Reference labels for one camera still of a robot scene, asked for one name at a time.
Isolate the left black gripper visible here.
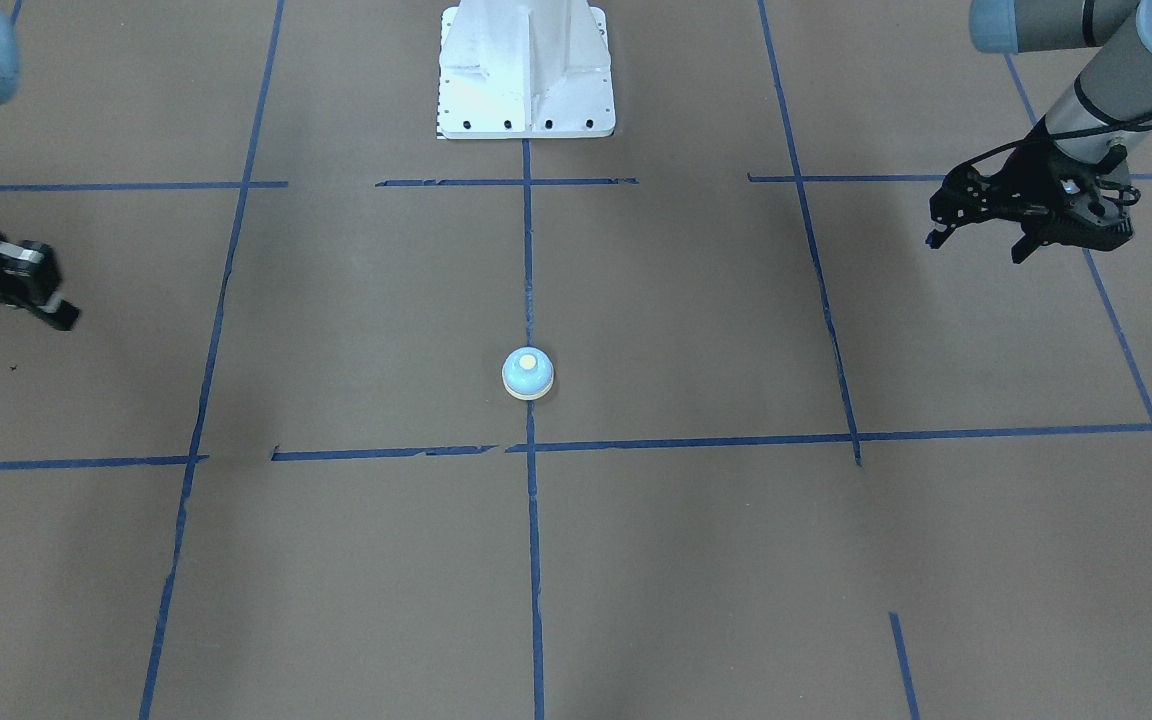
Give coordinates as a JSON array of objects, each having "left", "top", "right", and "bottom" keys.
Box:
[{"left": 925, "top": 129, "right": 1137, "bottom": 265}]

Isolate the blue white bell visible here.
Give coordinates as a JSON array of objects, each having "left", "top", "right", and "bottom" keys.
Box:
[{"left": 500, "top": 346, "right": 556, "bottom": 401}]

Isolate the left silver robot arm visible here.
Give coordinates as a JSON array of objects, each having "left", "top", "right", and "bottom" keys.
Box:
[{"left": 925, "top": 1, "right": 1152, "bottom": 264}]

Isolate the white camera post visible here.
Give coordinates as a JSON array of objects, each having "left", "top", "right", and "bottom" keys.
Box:
[{"left": 435, "top": 1, "right": 617, "bottom": 141}]

